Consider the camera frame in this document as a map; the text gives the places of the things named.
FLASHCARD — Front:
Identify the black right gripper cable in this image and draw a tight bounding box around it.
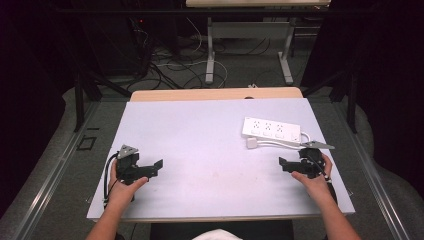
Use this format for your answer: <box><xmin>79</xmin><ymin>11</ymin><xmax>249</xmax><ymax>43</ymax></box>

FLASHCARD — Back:
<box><xmin>308</xmin><ymin>154</ymin><xmax>338</xmax><ymax>205</ymax></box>

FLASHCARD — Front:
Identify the white desk with metal legs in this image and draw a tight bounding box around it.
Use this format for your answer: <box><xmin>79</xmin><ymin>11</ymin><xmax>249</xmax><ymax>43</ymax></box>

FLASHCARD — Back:
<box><xmin>185</xmin><ymin>0</ymin><xmax>332</xmax><ymax>86</ymax></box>

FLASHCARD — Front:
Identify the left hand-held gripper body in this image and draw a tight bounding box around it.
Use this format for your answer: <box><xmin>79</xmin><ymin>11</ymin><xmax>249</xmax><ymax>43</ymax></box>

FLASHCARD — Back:
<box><xmin>115</xmin><ymin>144</ymin><xmax>150</xmax><ymax>186</ymax></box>

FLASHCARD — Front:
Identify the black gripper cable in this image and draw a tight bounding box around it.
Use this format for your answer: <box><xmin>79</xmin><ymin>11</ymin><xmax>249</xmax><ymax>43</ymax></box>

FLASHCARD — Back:
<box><xmin>102</xmin><ymin>152</ymin><xmax>120</xmax><ymax>205</ymax></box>
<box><xmin>308</xmin><ymin>154</ymin><xmax>338</xmax><ymax>205</ymax></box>

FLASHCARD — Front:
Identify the tangle of floor cables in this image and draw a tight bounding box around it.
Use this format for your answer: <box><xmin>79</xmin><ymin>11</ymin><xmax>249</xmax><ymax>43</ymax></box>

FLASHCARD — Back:
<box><xmin>126</xmin><ymin>16</ymin><xmax>273</xmax><ymax>91</ymax></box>

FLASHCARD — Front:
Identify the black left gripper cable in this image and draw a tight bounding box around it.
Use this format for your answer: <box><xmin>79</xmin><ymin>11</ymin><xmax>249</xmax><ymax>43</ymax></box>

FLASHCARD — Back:
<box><xmin>102</xmin><ymin>152</ymin><xmax>120</xmax><ymax>205</ymax></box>

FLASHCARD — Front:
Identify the person's left hand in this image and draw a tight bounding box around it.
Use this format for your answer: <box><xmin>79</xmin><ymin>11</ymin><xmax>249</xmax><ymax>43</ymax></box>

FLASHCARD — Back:
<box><xmin>106</xmin><ymin>162</ymin><xmax>150</xmax><ymax>209</ymax></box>

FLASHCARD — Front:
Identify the white power strip cable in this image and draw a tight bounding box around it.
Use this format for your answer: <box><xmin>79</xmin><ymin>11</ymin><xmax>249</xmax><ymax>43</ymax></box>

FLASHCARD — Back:
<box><xmin>255</xmin><ymin>131</ymin><xmax>313</xmax><ymax>151</ymax></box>

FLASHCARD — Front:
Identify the black computer tower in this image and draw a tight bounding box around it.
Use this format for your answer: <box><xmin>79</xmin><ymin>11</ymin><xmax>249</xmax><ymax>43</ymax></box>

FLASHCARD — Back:
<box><xmin>81</xmin><ymin>14</ymin><xmax>153</xmax><ymax>78</ymax></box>

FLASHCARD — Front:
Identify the aluminium floor rail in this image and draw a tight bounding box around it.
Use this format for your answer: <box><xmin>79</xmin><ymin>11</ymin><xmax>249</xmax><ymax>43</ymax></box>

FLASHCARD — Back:
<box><xmin>329</xmin><ymin>99</ymin><xmax>411</xmax><ymax>240</ymax></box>
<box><xmin>13</xmin><ymin>99</ymin><xmax>101</xmax><ymax>240</ymax></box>

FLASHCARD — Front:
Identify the person's right hand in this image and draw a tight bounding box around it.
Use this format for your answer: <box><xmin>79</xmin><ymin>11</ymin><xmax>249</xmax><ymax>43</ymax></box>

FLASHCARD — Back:
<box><xmin>290</xmin><ymin>153</ymin><xmax>334</xmax><ymax>202</ymax></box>

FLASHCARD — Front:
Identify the black metal stand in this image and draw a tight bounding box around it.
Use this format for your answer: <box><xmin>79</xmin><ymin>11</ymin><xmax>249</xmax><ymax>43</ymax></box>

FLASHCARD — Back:
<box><xmin>73</xmin><ymin>64</ymin><xmax>133</xmax><ymax>133</ymax></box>
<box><xmin>300</xmin><ymin>64</ymin><xmax>360</xmax><ymax>135</ymax></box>

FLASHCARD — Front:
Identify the black floor socket plate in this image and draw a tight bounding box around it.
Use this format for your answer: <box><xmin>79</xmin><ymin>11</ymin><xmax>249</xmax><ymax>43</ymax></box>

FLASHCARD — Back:
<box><xmin>76</xmin><ymin>135</ymin><xmax>98</xmax><ymax>152</ymax></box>

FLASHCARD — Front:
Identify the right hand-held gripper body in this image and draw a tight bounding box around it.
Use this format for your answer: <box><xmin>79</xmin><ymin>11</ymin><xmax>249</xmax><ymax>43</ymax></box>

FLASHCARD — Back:
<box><xmin>298</xmin><ymin>140</ymin><xmax>336</xmax><ymax>180</ymax></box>

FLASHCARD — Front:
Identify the person's white clothing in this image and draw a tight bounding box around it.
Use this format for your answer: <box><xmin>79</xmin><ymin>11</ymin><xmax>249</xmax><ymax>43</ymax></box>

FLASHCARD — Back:
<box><xmin>191</xmin><ymin>228</ymin><xmax>244</xmax><ymax>240</ymax></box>

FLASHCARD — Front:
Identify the white board sheet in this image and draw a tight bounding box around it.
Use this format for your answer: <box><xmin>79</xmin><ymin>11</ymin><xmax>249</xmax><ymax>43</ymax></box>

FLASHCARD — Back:
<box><xmin>86</xmin><ymin>97</ymin><xmax>356</xmax><ymax>221</ymax></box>

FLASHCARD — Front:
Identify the white power strip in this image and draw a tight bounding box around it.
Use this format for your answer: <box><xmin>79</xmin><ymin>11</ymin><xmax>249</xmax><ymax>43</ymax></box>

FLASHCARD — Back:
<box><xmin>241</xmin><ymin>116</ymin><xmax>303</xmax><ymax>145</ymax></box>

